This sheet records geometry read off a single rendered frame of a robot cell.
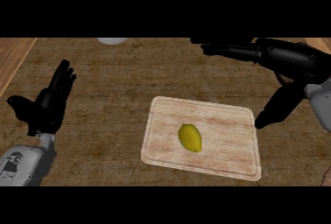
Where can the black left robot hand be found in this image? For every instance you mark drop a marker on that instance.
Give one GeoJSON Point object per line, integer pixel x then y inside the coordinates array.
{"type": "Point", "coordinates": [47, 110]}

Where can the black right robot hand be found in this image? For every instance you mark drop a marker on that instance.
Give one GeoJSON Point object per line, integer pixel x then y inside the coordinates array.
{"type": "Point", "coordinates": [292, 58]}

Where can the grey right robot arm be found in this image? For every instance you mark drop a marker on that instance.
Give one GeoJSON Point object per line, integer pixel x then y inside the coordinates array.
{"type": "Point", "coordinates": [320, 105]}

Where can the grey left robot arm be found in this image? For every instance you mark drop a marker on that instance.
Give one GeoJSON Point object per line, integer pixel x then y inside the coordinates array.
{"type": "Point", "coordinates": [23, 164]}

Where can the pale wooden cutting board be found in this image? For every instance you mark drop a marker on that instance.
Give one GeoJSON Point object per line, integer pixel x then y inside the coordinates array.
{"type": "Point", "coordinates": [207, 122]}

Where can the yellow lemon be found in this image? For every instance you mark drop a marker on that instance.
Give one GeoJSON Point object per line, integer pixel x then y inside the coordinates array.
{"type": "Point", "coordinates": [190, 137]}

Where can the pale grey round object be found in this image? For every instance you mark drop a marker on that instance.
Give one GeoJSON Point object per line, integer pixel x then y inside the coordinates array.
{"type": "Point", "coordinates": [111, 40]}

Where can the brown round object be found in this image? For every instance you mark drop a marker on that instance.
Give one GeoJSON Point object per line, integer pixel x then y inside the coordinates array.
{"type": "Point", "coordinates": [326, 178]}

